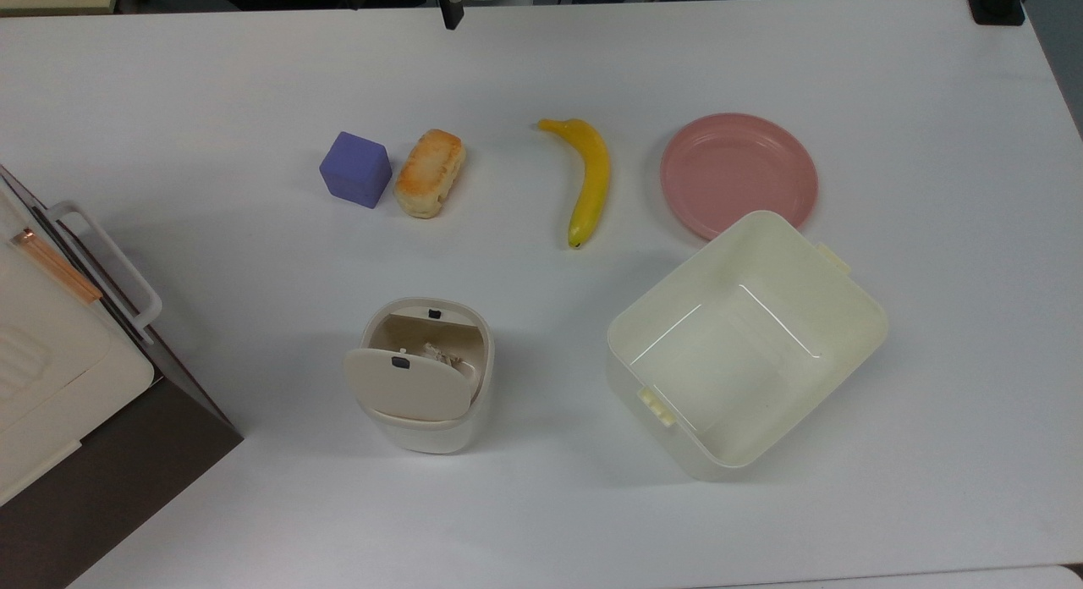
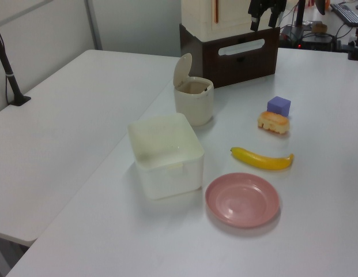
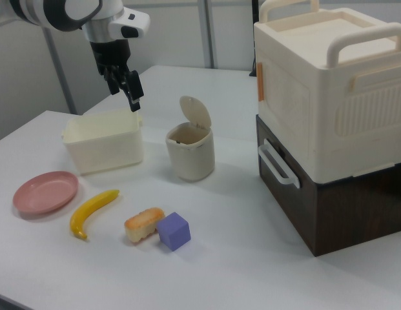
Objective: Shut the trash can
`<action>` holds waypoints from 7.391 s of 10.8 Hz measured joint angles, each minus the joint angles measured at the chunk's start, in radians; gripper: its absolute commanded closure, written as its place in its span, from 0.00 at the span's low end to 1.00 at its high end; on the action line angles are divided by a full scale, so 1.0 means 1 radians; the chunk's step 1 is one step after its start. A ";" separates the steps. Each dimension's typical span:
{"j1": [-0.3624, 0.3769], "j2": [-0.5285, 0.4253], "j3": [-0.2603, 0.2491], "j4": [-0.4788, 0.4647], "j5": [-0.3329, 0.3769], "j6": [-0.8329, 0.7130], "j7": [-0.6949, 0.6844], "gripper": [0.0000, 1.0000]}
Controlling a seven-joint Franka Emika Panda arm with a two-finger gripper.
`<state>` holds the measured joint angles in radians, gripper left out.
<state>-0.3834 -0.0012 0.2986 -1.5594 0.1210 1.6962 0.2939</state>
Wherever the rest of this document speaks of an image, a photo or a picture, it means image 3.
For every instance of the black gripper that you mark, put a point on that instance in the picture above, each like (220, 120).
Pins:
(110, 53)

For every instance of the beige trash can lid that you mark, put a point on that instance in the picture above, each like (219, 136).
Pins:
(195, 111)

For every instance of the beige round trash can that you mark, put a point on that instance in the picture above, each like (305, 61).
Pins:
(191, 155)

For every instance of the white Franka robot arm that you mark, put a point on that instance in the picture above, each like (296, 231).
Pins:
(58, 13)

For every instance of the cream rectangular plastic bin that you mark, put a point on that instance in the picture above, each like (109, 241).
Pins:
(105, 145)

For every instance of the yellow toy banana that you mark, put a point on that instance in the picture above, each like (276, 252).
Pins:
(90, 208)

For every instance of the pink plastic plate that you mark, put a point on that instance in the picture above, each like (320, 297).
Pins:
(45, 193)

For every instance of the orange tape strip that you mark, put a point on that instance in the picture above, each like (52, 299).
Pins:
(261, 82)

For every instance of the toy bread slice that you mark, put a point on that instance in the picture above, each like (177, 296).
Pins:
(142, 224)

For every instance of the purple cube block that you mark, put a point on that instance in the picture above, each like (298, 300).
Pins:
(174, 231)

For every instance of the large cream storage box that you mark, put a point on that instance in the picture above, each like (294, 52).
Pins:
(303, 106)

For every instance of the dark brown wooden drawer box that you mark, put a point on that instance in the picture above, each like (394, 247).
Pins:
(342, 213)

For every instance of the grey partition post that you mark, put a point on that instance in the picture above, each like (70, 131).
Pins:
(59, 71)
(210, 32)

